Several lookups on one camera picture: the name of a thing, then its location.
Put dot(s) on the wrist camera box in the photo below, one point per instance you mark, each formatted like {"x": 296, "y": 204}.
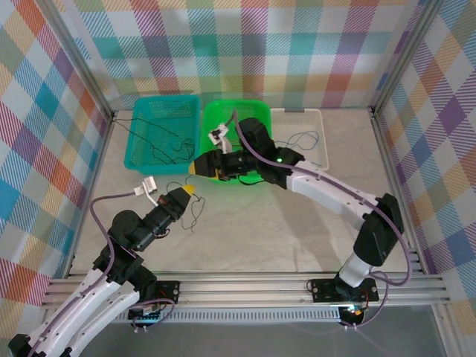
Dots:
{"x": 148, "y": 184}
{"x": 217, "y": 134}

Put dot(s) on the small circuit board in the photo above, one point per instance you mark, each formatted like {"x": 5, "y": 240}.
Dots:
{"x": 147, "y": 318}
{"x": 353, "y": 314}

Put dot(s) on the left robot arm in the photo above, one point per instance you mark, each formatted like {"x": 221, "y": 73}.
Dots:
{"x": 93, "y": 305}

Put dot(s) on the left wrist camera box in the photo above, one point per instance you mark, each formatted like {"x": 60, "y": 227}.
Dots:
{"x": 148, "y": 184}

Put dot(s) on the teal plastic basket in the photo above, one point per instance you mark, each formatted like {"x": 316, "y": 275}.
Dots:
{"x": 163, "y": 111}

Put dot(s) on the white plastic basket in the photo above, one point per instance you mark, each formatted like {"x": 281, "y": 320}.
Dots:
{"x": 297, "y": 122}

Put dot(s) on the green plastic basket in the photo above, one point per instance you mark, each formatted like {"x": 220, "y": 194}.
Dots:
{"x": 223, "y": 115}

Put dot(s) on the aluminium frame post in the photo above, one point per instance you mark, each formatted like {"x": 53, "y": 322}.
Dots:
{"x": 407, "y": 56}
{"x": 82, "y": 63}

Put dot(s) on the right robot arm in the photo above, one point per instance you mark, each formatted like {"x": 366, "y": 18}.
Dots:
{"x": 334, "y": 193}

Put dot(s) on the aluminium side rail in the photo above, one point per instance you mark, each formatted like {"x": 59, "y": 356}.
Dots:
{"x": 389, "y": 156}
{"x": 96, "y": 167}

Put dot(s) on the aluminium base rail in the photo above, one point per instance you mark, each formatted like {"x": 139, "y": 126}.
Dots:
{"x": 241, "y": 290}

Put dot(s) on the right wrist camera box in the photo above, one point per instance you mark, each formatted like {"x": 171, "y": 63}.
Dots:
{"x": 217, "y": 134}

